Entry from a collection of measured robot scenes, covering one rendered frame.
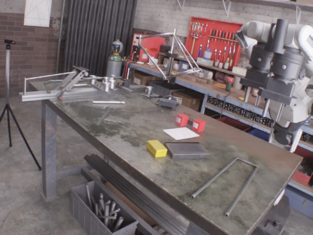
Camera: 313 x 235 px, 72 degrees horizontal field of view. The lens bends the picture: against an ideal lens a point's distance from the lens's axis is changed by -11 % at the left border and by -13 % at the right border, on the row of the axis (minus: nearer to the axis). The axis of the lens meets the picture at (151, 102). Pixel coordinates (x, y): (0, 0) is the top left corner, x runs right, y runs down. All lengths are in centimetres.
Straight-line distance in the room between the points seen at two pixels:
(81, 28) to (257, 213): 368
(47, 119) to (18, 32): 257
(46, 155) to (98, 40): 274
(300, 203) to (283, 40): 206
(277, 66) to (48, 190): 171
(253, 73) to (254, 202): 43
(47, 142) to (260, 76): 137
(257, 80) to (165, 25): 331
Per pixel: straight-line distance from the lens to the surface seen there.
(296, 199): 259
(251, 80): 89
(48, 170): 184
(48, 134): 169
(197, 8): 375
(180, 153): 91
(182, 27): 386
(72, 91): 143
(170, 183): 77
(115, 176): 187
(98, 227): 156
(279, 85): 75
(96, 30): 415
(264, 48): 86
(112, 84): 153
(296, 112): 121
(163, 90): 306
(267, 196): 87
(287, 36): 74
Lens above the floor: 132
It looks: 17 degrees down
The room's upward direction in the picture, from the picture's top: 10 degrees clockwise
